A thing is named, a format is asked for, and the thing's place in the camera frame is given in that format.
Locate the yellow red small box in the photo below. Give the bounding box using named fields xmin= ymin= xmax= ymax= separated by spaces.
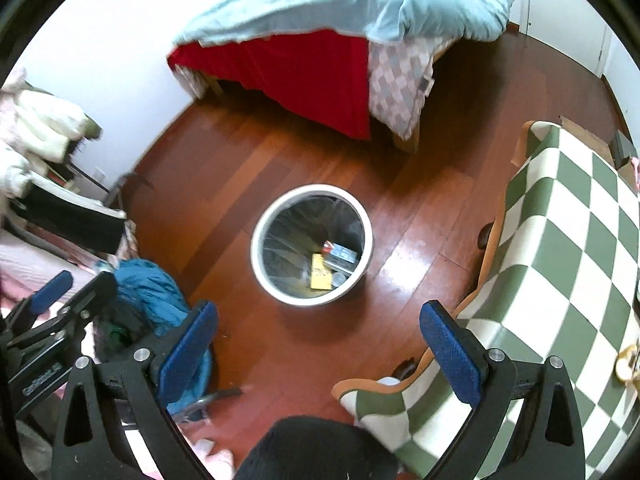
xmin=309 ymin=252 xmax=333 ymax=290

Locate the pink patterned bed cloth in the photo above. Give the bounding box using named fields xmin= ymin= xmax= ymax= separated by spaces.
xmin=368 ymin=37 xmax=456 ymax=143

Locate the red bed sheet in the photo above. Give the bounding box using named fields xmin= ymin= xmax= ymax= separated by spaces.
xmin=167 ymin=29 xmax=371 ymax=141

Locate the green white checkered tablecloth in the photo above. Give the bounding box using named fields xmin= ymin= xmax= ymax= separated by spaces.
xmin=332 ymin=122 xmax=639 ymax=479

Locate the blue cloth on floor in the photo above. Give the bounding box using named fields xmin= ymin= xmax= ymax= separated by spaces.
xmin=94 ymin=258 xmax=215 ymax=416

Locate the yellow round cake piece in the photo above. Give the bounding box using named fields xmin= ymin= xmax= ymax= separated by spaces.
xmin=614 ymin=344 xmax=639 ymax=384

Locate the white round trash bin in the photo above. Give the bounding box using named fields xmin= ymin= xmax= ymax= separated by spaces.
xmin=250 ymin=184 xmax=374 ymax=309

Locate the white jacket pile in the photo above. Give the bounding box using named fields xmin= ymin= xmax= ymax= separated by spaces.
xmin=1 ymin=72 xmax=102 ymax=198

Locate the pure milk carton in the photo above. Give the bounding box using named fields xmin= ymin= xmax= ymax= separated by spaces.
xmin=321 ymin=240 xmax=359 ymax=275

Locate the brown cardboard piece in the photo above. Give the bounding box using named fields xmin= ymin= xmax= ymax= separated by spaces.
xmin=560 ymin=116 xmax=614 ymax=166

